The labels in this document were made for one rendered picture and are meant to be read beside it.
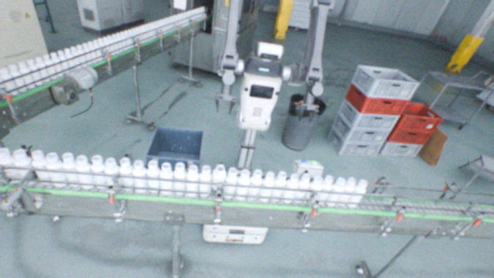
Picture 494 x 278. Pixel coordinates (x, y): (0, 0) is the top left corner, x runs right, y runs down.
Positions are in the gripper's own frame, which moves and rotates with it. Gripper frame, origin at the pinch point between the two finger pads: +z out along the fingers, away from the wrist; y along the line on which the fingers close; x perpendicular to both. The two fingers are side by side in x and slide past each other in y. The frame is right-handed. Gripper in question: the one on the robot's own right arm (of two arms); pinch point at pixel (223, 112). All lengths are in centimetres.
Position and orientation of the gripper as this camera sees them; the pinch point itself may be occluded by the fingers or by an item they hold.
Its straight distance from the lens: 135.4
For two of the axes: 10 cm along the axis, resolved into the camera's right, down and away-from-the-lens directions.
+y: 9.8, 1.0, 1.5
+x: -1.2, -2.5, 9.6
